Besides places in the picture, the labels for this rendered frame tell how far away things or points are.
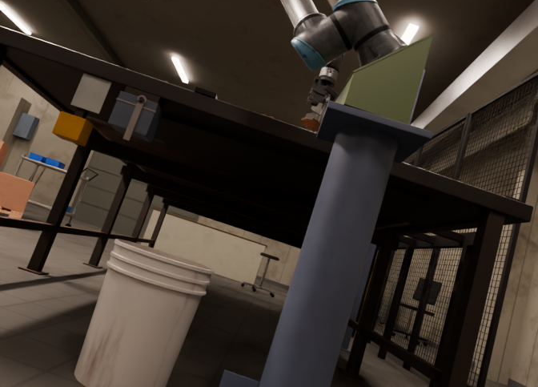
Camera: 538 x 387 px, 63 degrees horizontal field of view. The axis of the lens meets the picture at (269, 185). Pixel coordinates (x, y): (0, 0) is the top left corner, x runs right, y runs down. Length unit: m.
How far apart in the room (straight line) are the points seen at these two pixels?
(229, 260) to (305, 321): 6.53
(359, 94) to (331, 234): 0.36
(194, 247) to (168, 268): 6.49
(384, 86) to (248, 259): 6.57
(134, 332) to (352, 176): 0.69
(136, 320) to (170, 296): 0.10
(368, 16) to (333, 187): 0.49
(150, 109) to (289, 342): 0.88
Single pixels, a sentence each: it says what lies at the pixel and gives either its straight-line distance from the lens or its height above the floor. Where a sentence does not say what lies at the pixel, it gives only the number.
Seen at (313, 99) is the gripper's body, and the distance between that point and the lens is 1.82.
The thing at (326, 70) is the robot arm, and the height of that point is 1.26.
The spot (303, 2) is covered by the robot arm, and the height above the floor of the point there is 1.22.
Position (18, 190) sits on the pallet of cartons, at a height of 0.35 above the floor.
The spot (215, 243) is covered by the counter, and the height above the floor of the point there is 0.47.
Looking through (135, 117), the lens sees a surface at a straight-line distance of 1.53.
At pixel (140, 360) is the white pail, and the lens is 1.26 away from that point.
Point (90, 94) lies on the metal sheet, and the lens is 1.63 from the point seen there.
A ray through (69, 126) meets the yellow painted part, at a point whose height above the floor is 0.66.
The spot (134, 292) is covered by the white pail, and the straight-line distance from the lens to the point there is 1.22.
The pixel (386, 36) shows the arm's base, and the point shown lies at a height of 1.12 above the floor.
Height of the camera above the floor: 0.44
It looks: 10 degrees up
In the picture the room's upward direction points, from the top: 18 degrees clockwise
